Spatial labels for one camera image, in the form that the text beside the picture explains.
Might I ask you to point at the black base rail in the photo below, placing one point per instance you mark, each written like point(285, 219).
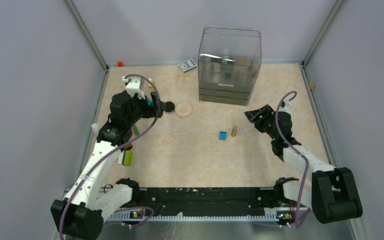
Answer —
point(206, 201)

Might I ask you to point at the foundation bottle black cap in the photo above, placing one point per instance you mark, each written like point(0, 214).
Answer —
point(128, 147)

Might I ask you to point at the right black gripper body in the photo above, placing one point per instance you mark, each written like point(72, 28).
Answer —
point(269, 129)

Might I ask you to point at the black round compact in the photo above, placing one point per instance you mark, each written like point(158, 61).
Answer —
point(169, 107)

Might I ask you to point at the green white toy brick stack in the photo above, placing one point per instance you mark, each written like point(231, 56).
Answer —
point(125, 158)

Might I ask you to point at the beige round wooden disc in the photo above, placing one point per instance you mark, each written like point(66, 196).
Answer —
point(183, 109)

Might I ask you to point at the gold lipstick tube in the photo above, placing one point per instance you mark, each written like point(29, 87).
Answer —
point(234, 131)

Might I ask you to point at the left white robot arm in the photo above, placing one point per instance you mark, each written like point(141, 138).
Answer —
point(81, 214)

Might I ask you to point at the green tube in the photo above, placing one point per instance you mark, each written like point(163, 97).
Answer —
point(135, 130)

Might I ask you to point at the blue toy brick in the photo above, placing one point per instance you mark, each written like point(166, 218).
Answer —
point(222, 135)

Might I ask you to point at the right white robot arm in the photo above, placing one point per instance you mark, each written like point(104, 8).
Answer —
point(330, 192)

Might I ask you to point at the white squeeze bottle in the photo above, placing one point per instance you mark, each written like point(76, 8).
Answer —
point(95, 127)

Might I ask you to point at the playing card box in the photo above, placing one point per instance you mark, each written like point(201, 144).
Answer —
point(187, 65)

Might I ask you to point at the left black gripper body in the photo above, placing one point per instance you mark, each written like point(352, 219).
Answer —
point(141, 109)

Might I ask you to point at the clear acrylic makeup organizer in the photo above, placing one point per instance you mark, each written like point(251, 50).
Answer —
point(229, 62)

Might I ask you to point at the teal block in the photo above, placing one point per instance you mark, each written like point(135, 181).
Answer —
point(149, 102)

